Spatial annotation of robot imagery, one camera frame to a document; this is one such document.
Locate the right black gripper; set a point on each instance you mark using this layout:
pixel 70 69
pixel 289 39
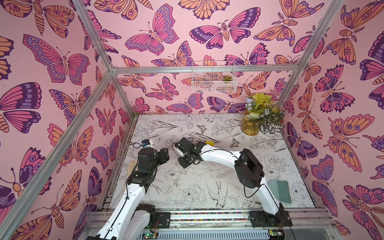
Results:
pixel 182 147

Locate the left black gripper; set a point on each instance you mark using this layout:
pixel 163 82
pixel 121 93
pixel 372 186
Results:
pixel 163 156

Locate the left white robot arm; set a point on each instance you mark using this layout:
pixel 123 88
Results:
pixel 130 217

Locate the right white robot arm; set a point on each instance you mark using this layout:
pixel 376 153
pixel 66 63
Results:
pixel 249 171

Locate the amber glass vase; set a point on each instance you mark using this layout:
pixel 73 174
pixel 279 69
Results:
pixel 248 126

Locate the small potted succulent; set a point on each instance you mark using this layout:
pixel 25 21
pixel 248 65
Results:
pixel 227 78

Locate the artificial plant bouquet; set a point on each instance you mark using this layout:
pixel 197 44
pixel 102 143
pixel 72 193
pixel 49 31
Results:
pixel 263 109

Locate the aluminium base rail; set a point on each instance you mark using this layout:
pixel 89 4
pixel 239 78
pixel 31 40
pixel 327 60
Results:
pixel 237 224

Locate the white wire basket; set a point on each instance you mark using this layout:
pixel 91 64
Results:
pixel 208 79

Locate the aluminium frame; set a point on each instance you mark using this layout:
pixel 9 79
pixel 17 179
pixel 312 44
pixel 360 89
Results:
pixel 24 203

